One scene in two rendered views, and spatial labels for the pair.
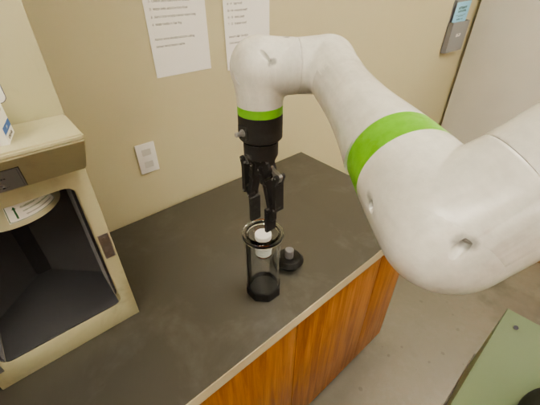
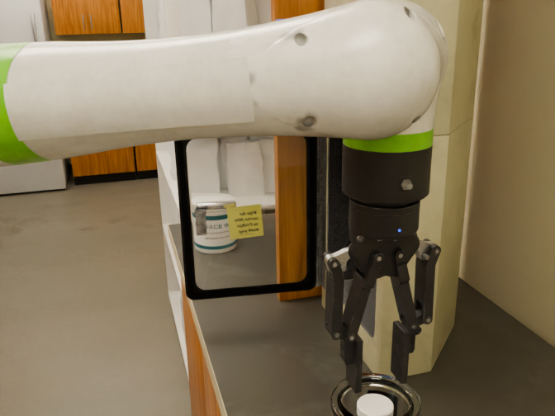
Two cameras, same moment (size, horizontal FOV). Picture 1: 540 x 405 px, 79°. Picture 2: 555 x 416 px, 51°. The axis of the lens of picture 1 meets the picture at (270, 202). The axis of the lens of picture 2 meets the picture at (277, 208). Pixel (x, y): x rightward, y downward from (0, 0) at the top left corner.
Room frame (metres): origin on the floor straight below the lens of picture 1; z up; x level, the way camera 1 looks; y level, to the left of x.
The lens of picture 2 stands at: (0.79, -0.56, 1.61)
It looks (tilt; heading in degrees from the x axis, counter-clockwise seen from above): 19 degrees down; 115
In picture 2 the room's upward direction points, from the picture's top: 1 degrees counter-clockwise
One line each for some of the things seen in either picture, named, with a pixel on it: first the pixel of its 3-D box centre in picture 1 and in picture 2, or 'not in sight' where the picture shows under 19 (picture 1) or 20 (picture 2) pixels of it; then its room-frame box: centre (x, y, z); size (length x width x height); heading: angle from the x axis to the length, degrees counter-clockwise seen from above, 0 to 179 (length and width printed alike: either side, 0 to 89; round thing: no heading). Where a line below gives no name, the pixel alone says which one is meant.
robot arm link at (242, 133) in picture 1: (259, 126); (384, 169); (0.64, 0.02, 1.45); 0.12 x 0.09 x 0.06; 130
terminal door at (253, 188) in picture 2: not in sight; (249, 213); (0.22, 0.51, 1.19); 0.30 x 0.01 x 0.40; 33
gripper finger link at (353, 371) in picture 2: (270, 218); (353, 361); (0.62, 0.00, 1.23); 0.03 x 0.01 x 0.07; 130
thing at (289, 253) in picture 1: (288, 256); not in sight; (0.74, -0.06, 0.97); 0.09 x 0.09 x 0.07
